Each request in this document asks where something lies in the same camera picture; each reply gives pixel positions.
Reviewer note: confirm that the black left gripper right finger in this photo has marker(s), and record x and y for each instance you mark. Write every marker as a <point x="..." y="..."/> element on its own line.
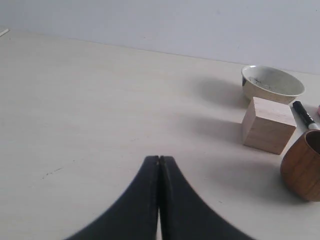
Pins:
<point x="183" y="214"/>

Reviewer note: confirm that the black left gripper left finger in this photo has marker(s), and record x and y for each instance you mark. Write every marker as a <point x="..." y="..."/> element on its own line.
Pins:
<point x="134" y="216"/>

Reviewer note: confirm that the light wooden cube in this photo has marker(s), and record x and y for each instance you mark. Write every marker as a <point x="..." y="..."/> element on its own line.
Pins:
<point x="267" y="125"/>

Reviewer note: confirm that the brown wooden cup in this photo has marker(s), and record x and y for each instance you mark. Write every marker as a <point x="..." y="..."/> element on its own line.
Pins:
<point x="300" y="167"/>

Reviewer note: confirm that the white ceramic bowl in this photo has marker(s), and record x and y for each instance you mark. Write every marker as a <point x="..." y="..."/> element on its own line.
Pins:
<point x="271" y="84"/>

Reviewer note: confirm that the black marker pen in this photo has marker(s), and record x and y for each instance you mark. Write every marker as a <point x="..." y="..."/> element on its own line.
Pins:
<point x="305" y="116"/>

